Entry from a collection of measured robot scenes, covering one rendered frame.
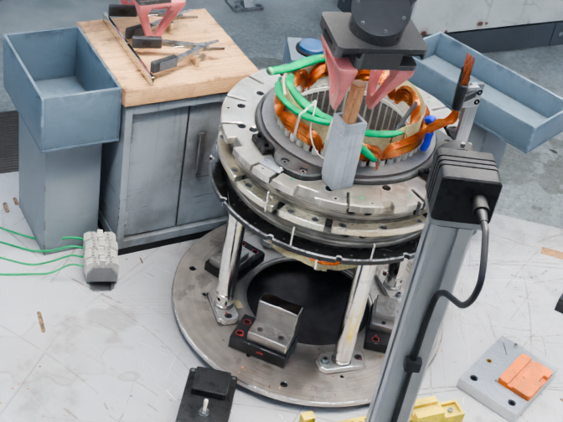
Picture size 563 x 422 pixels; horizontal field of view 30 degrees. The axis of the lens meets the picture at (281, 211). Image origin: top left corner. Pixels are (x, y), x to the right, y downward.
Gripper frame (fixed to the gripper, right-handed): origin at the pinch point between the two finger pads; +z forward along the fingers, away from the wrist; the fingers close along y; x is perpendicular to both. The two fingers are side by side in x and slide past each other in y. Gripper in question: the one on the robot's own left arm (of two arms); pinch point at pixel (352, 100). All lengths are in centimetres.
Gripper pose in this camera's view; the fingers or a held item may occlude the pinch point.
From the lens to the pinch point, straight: 116.2
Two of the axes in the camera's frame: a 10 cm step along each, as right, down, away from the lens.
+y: 9.4, -0.3, 3.4
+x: -2.7, -6.9, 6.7
